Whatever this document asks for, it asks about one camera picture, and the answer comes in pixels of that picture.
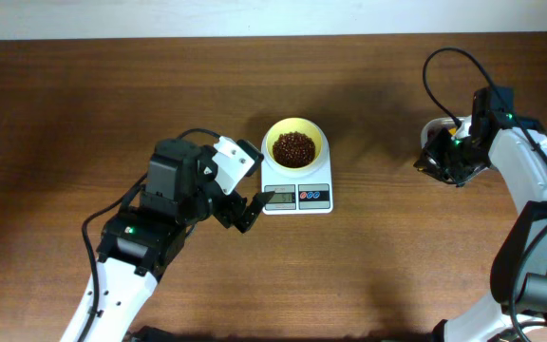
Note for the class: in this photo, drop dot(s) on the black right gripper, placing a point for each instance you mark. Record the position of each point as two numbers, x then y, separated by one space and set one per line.
430 157

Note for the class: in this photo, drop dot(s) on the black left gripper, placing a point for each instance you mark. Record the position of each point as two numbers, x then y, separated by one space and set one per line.
226 214

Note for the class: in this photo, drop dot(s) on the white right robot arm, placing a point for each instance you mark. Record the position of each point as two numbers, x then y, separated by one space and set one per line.
516 301

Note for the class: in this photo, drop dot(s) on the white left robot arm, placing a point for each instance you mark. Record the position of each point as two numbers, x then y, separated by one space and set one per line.
135 250

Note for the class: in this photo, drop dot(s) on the white digital kitchen scale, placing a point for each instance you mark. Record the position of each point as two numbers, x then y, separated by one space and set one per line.
300 192

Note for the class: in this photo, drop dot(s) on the adzuki beans in bowl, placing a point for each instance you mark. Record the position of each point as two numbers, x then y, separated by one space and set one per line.
294 150

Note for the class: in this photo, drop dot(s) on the yellow plastic bowl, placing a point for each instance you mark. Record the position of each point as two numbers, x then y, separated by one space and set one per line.
294 125

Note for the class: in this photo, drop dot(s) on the clear plastic container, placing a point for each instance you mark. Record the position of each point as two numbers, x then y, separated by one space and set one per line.
436 139

